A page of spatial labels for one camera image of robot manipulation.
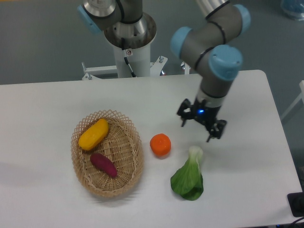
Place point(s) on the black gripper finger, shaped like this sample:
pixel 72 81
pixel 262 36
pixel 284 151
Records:
pixel 216 129
pixel 185 111

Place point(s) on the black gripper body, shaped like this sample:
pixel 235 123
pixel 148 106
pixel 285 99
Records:
pixel 205 115

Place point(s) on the yellow mango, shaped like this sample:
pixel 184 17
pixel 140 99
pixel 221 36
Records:
pixel 94 135

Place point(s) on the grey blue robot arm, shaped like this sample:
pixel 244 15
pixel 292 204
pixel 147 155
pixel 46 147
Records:
pixel 205 50

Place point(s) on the woven wicker basket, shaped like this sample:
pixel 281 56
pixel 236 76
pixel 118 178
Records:
pixel 122 146

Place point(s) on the orange tangerine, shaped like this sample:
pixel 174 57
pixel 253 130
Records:
pixel 160 145

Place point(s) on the green bok choy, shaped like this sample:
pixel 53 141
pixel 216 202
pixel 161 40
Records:
pixel 187 180

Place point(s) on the purple sweet potato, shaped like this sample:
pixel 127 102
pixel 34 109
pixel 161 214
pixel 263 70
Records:
pixel 103 163

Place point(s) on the black device at table edge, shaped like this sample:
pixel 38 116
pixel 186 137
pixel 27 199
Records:
pixel 296 203

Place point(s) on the blue bag in corner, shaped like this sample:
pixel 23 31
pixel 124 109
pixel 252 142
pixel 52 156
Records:
pixel 293 8

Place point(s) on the white levelling foot bracket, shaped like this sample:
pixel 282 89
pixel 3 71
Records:
pixel 185 67

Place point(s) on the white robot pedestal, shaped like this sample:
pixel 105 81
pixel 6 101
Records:
pixel 131 44

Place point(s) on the white frame at right edge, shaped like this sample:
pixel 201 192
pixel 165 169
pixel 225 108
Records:
pixel 295 106

